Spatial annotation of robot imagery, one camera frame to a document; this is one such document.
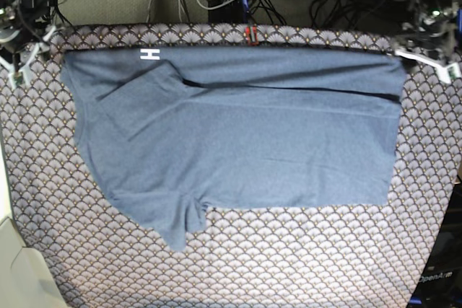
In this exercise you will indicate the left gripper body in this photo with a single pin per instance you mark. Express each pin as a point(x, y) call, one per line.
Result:
point(430, 40)

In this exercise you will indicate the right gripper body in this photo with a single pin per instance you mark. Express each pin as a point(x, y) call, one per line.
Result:
point(18, 60)

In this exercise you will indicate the blue T-shirt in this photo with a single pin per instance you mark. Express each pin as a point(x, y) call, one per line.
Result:
point(169, 132)

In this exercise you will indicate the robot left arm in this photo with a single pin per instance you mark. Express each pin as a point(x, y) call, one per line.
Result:
point(448, 8)

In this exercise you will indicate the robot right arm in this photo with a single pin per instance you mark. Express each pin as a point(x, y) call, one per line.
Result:
point(26, 31)

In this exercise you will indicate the red table clamp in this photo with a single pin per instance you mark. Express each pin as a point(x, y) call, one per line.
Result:
point(251, 35)

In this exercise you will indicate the fan-patterned tablecloth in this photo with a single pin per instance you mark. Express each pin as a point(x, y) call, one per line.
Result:
point(341, 256)

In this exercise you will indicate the black OpenArm base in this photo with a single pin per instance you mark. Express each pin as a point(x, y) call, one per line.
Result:
point(440, 282)

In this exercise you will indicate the white furniture at left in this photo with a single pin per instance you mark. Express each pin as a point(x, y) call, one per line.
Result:
point(25, 278)

